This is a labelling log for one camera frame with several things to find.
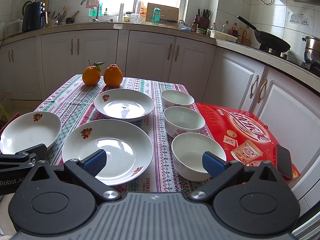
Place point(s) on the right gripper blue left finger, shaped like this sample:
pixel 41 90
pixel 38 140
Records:
pixel 84 172

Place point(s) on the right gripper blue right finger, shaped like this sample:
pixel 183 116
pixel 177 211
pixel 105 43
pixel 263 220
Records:
pixel 223 174

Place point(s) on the white plate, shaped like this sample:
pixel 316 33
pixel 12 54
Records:
pixel 30 130
pixel 129 149
pixel 124 104

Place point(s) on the white floral bowl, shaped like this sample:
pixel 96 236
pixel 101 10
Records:
pixel 176 98
pixel 178 120
pixel 188 149

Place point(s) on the white kitchen cabinets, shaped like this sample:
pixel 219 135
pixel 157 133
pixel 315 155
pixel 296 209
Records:
pixel 283 95

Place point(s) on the chrome kitchen faucet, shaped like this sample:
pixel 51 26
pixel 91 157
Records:
pixel 92 4

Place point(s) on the red drink carton box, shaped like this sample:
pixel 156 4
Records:
pixel 242 135

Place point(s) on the black smartphone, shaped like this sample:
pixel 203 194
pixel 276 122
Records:
pixel 284 165

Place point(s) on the patterned red green tablecloth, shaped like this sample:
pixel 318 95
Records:
pixel 73 103

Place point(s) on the orange with leaf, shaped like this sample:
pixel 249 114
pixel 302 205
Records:
pixel 92 73

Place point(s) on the bumpy orange without leaf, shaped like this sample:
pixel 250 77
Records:
pixel 113 76

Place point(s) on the white tray on counter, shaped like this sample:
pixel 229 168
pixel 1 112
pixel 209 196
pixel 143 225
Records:
pixel 222 36

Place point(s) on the black wok pan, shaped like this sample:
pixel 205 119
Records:
pixel 267 40

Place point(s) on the steel stock pot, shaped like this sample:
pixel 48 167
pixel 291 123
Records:
pixel 312 50

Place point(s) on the dark sauce bottle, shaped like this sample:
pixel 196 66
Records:
pixel 194 24

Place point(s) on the knife block with knives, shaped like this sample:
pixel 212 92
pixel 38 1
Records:
pixel 203 21

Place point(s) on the dark blue air fryer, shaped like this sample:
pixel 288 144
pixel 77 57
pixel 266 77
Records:
pixel 34 16

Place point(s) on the cardboard box on counter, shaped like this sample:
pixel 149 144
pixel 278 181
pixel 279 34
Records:
pixel 169 15

